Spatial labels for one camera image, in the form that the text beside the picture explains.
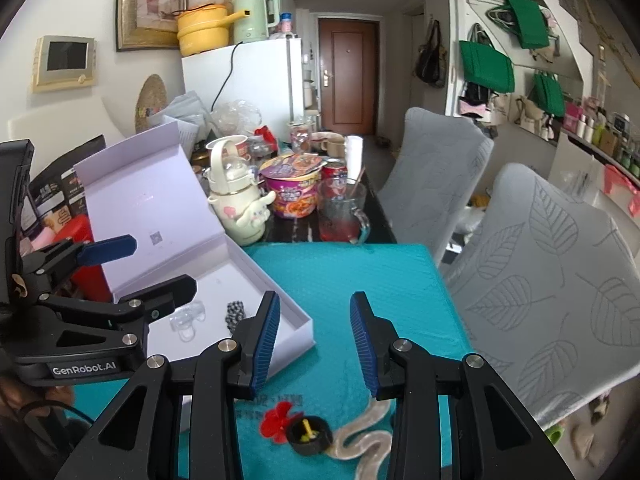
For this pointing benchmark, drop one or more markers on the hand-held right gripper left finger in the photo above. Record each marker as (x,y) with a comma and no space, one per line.
(265,342)

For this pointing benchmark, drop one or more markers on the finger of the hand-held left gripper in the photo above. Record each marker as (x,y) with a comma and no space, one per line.
(170,292)
(107,251)

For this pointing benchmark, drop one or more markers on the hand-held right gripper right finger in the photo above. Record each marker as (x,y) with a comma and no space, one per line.
(362,345)

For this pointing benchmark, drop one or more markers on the white cardboard box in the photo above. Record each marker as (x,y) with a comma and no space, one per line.
(150,200)

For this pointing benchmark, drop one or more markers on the red flower hair clip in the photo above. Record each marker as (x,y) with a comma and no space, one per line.
(276,420)

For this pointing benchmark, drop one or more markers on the translucent wavy hair clip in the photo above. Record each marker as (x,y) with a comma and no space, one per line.
(360,427)

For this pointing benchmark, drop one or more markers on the black round hair clip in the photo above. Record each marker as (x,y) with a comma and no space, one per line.
(320,435)

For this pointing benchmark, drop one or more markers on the person's left hand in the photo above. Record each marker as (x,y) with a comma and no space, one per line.
(25,397)

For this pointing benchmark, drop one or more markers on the transparent hair clip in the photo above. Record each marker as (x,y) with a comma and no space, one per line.
(185,317)

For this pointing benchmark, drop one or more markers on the black printed packaging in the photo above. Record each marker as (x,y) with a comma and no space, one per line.
(60,175)

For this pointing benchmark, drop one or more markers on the teal bubble mat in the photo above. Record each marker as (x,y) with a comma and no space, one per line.
(325,270)

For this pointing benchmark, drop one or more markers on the cream cartoon water bottle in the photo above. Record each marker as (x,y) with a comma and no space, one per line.
(235,195)

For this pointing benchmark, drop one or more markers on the glass mug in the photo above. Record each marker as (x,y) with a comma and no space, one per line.
(340,210)

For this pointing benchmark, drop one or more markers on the instant noodle bowl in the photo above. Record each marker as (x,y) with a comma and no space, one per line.
(292,190)

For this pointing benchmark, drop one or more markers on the white paper pile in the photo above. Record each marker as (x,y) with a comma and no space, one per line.
(182,115)

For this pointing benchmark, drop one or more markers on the round woven mat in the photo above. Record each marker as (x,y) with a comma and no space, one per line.
(150,95)

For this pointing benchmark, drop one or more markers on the red soda can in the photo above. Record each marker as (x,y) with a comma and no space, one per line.
(334,170)

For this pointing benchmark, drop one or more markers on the clear plastic bag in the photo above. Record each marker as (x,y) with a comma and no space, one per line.
(237,117)

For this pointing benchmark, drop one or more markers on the grey leaf pattern chair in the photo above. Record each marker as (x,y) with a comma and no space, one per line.
(540,285)
(435,170)

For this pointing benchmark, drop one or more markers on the stack of white cups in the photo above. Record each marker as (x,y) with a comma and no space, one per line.
(354,155)

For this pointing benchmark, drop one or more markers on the beige ceramic mug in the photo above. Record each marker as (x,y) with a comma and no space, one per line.
(334,147)

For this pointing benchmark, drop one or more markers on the glass jar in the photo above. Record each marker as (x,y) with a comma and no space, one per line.
(300,137)

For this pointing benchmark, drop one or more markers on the white fridge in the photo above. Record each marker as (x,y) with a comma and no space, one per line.
(260,80)

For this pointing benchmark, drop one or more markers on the yellow pot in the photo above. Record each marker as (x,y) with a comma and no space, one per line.
(202,30)

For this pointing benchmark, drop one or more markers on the framed picture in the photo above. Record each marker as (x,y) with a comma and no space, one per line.
(150,0)

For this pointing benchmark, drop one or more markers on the green electric kettle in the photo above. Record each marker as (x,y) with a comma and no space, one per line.
(247,20)

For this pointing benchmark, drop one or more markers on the brown door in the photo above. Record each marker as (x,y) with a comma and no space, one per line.
(350,75)

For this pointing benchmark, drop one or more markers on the white counter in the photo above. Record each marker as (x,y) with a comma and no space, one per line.
(575,160)

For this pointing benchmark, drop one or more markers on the dark hanging bag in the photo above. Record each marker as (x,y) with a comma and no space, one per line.
(431,57)

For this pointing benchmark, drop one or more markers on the green tote bag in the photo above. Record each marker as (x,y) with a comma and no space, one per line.
(549,95)
(487,67)

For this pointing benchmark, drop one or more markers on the pink plastic bag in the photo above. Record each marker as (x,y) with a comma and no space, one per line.
(620,182)

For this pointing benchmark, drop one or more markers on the row of cosmetic bottles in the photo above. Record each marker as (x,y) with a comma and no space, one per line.
(605,135)

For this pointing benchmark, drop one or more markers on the wall intercom panel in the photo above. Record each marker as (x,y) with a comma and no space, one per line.
(62,55)

